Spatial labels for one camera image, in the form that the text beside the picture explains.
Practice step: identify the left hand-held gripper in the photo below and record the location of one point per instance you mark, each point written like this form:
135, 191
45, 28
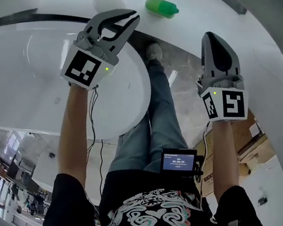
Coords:
83, 65

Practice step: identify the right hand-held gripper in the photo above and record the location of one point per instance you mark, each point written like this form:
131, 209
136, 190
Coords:
230, 103

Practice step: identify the green plastic bottle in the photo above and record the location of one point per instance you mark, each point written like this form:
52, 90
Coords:
159, 6

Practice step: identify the person's left forearm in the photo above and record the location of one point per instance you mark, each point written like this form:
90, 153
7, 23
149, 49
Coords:
74, 134

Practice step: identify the person's right forearm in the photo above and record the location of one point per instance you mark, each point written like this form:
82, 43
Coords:
222, 158

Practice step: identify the white bath pouf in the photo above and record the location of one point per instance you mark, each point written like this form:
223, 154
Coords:
107, 0

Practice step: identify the person's grey shoe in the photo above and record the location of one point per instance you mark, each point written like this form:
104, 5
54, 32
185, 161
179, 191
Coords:
154, 51

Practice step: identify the person's blue jeans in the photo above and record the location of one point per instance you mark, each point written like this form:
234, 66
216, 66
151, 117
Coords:
162, 112

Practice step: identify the white bathtub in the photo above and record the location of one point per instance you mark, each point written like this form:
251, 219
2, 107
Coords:
23, 81

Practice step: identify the small black screen device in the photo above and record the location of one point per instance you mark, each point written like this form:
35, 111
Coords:
177, 162

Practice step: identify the labelled cardboard box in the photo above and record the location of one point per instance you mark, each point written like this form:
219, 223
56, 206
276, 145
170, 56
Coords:
207, 181

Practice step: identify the small dark object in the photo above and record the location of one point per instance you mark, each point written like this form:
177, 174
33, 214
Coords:
51, 154

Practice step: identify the white low cabinet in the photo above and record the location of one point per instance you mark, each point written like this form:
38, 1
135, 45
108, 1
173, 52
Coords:
45, 171

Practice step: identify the person in black t-shirt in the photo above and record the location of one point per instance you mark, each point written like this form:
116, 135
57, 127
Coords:
148, 207

